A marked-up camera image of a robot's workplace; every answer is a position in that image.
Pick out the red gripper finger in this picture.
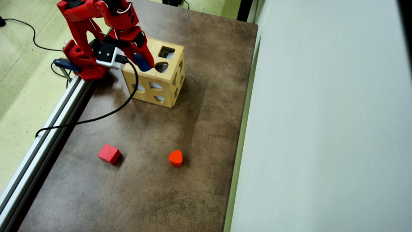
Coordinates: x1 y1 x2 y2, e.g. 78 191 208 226
138 41 155 69
124 45 137 60

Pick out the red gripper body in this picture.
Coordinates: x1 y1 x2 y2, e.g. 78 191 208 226
111 26 146 49

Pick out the blue cylinder block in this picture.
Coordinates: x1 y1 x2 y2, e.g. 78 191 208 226
133 53 152 72

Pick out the red robot arm base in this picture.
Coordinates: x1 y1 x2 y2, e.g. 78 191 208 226
63 39 111 82

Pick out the wooden shape sorter box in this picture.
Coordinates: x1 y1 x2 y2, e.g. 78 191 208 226
122 37 185 108

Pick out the blue clamp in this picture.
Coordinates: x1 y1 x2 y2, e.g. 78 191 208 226
53 58 81 82

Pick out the red cube block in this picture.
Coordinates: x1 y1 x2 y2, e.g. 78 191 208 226
98 144 122 166

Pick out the orange heart-shaped block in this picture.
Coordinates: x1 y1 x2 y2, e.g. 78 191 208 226
168 150 183 167

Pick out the black camera cable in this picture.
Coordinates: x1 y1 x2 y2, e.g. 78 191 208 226
35 54 139 139

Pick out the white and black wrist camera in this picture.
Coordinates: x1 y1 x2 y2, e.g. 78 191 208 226
96 42 126 70

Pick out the black object with cable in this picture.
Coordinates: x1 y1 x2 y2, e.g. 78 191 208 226
162 0 190 9

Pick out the short black cable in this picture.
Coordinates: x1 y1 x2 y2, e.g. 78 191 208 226
51 62 70 88

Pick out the long black floor cable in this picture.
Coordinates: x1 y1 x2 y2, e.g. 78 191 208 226
3 18 65 52

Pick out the black vertical post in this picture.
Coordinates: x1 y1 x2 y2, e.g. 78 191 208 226
237 0 255 22

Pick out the aluminium profile rail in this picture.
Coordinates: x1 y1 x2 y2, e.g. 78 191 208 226
0 76 94 232

